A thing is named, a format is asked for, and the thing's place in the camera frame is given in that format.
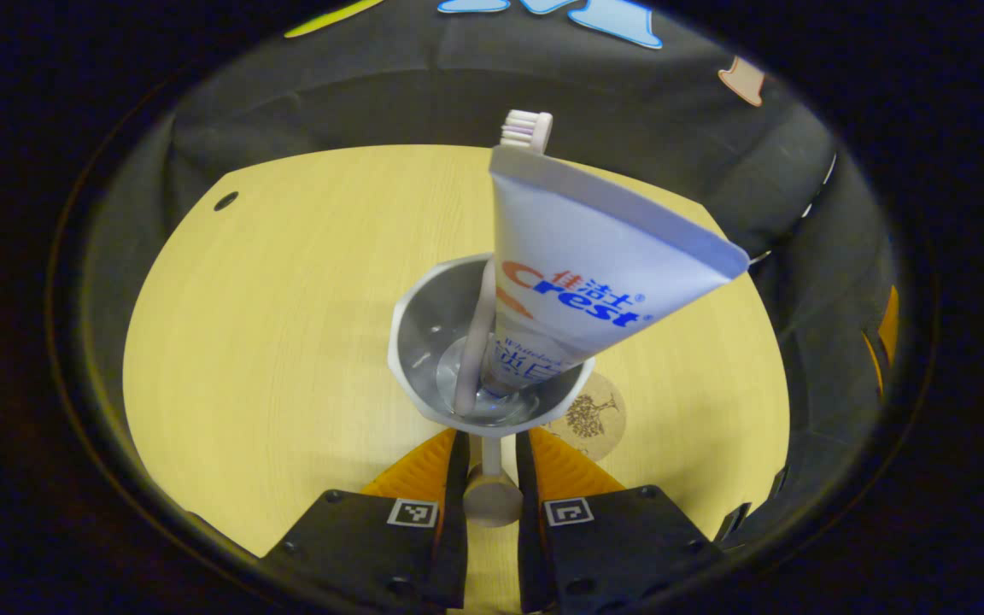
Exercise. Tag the round brown coaster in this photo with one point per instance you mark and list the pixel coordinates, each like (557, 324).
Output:
(599, 418)

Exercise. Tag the white toothbrush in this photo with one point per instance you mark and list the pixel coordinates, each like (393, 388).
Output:
(471, 359)

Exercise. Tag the white toothpaste tube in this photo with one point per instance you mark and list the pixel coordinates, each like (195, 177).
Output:
(594, 248)

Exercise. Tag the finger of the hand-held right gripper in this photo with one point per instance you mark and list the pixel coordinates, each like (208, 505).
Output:
(875, 363)
(890, 325)

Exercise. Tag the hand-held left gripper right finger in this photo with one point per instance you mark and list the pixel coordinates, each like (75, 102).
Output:
(528, 512)

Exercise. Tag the white cup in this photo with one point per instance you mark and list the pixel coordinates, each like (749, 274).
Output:
(424, 342)

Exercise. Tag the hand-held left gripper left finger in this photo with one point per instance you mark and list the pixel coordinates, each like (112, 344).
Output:
(458, 512)

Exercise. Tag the light wooden desktop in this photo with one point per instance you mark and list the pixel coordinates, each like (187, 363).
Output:
(287, 325)

